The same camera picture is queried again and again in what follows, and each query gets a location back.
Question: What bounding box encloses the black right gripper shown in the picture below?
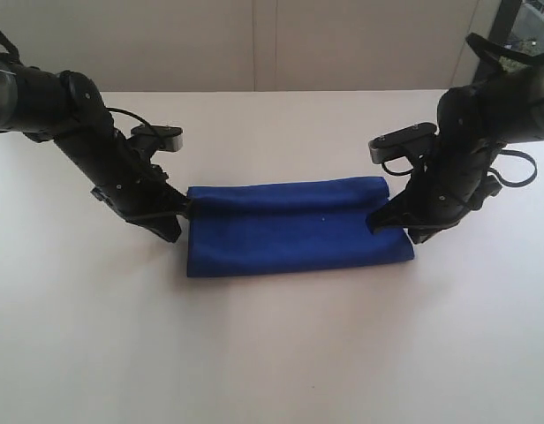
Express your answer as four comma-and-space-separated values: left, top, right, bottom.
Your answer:
366, 136, 502, 245

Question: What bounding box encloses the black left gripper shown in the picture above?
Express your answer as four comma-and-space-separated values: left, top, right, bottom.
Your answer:
55, 118, 192, 243

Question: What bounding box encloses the blue towel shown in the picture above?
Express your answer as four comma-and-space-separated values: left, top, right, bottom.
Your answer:
187, 177, 414, 278

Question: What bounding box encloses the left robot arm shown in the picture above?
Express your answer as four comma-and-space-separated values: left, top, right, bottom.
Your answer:
0, 54, 190, 243

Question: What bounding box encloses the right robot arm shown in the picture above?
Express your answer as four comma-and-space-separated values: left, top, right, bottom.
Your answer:
366, 61, 544, 244

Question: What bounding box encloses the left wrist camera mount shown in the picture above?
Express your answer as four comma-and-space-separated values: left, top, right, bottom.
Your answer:
129, 125, 183, 153

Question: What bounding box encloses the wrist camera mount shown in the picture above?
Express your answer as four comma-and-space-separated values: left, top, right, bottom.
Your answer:
368, 123, 437, 177
129, 125, 183, 153

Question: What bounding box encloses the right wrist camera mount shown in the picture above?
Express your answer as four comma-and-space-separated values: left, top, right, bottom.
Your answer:
368, 123, 437, 177

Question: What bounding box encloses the black window frame post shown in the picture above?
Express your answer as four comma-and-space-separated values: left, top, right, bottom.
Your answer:
472, 0, 523, 82

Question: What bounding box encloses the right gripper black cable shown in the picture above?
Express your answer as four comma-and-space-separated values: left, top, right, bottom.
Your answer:
465, 33, 544, 189

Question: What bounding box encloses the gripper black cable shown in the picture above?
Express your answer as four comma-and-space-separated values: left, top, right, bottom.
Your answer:
0, 25, 21, 63
465, 33, 544, 189

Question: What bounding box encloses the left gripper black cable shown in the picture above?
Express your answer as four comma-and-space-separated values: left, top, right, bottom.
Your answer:
0, 25, 21, 63

